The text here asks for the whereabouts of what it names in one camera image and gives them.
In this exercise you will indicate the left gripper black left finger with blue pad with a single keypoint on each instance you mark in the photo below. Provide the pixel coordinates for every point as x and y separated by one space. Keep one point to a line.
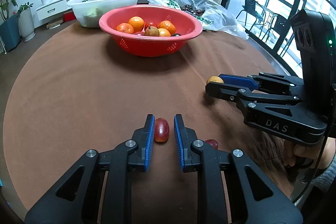
97 187

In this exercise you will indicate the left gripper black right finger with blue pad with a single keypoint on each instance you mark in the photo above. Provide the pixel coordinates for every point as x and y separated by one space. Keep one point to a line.
231 187

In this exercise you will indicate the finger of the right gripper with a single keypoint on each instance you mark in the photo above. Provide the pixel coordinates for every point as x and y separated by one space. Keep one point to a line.
227 92
236 80

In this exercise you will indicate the tan longan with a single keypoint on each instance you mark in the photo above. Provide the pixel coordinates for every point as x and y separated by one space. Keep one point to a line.
215 79
152 31

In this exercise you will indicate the red grape tomato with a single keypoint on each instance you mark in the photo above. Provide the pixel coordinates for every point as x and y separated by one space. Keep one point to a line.
212 142
162 130

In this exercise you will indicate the large orange with stem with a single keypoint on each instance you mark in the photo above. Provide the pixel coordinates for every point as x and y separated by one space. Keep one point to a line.
125 28

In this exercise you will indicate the grey knit sleeve forearm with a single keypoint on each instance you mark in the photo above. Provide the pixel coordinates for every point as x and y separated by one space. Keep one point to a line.
325 177

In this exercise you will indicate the person's right hand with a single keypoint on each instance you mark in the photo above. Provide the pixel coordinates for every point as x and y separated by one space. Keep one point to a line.
293 151

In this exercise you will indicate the clear plastic bag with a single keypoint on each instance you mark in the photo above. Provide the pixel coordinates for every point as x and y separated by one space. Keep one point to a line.
215 17

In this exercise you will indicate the black metal chair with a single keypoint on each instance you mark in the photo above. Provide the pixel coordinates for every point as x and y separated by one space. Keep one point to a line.
253 8

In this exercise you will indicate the red plastic colander bowl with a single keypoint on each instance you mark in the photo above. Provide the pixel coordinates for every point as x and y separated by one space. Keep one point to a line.
187 26

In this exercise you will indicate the dark cherries in bag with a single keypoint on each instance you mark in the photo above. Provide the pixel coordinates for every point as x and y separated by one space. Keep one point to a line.
190 9

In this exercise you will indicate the red cherry tomato in bowl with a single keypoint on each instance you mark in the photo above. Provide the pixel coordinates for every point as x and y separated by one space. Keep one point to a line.
150 24

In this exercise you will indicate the brown round tablecloth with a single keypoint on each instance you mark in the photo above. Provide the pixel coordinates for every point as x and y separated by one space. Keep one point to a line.
81 91

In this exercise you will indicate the white plastic basin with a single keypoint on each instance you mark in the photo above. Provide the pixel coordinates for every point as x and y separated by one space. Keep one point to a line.
89 12

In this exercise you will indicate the tall white planter plant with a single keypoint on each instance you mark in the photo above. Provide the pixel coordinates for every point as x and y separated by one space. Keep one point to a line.
25 22

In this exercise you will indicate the white tv cabinet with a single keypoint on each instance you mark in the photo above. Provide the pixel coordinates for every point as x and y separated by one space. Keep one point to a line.
57 7

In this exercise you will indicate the black camera box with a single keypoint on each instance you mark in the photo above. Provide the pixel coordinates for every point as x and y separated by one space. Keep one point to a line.
315 40

